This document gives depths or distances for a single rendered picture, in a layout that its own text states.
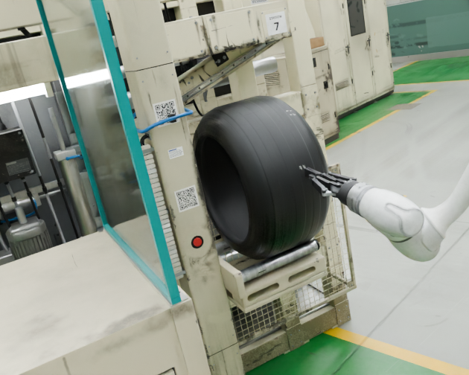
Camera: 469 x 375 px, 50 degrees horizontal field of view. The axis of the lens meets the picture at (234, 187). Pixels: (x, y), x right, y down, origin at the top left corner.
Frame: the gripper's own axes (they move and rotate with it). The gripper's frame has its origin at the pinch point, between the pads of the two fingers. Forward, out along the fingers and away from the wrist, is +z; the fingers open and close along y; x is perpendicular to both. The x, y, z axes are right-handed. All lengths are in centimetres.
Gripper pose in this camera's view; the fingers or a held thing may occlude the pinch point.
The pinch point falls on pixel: (313, 175)
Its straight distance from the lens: 160.1
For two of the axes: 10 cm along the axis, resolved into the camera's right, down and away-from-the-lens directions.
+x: 1.3, 9.0, 4.2
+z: -4.8, -3.2, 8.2
